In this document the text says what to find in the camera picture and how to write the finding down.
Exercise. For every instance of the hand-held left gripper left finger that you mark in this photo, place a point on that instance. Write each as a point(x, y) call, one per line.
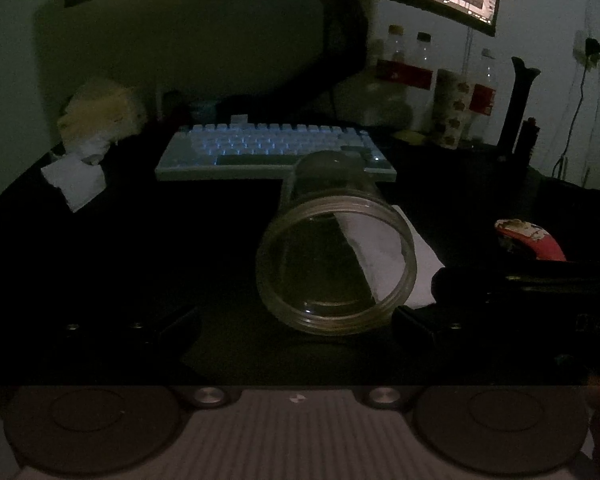
point(180, 322)

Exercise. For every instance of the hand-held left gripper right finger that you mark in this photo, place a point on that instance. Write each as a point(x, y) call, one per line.
point(412, 322)

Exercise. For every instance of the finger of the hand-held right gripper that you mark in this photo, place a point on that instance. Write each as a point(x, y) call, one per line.
point(460, 285)

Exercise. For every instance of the white printed tissue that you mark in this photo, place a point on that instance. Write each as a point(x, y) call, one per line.
point(425, 270)

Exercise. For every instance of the clear glass jar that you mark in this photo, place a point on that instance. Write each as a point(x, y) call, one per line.
point(330, 175)

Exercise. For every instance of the red snack packet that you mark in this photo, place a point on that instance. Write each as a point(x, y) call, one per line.
point(545, 245)

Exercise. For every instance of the small yellow object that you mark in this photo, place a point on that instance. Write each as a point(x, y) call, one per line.
point(410, 136)

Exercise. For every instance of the dark slim object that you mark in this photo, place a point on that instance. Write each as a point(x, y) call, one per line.
point(528, 137)

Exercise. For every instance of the flat white tissue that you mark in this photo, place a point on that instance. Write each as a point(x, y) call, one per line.
point(75, 185)

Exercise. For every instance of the white cap plastic bottle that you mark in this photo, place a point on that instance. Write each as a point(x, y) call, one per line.
point(482, 100)

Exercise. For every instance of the dark forked stand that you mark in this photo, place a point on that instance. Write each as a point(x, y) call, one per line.
point(515, 105)

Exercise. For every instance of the white backlit keyboard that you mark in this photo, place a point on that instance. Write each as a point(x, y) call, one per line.
point(260, 146)

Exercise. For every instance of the crumpled white tissue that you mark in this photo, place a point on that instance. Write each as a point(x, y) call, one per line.
point(92, 147)

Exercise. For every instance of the clear plastic jug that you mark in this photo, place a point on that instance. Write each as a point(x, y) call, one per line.
point(375, 105)

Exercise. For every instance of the small white object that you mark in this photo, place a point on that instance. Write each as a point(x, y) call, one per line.
point(237, 118)

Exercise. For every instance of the dark cap plastic bottle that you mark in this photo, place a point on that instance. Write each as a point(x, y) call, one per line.
point(421, 75)

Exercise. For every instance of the yellowish cloth bundle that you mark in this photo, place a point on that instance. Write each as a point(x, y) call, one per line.
point(100, 110)

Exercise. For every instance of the yellow cap plastic bottle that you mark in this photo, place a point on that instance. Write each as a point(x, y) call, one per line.
point(394, 55)

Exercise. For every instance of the black monitor stand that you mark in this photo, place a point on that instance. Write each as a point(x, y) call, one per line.
point(345, 40)

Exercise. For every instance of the black wall plug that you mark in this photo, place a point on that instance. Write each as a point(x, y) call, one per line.
point(591, 50)

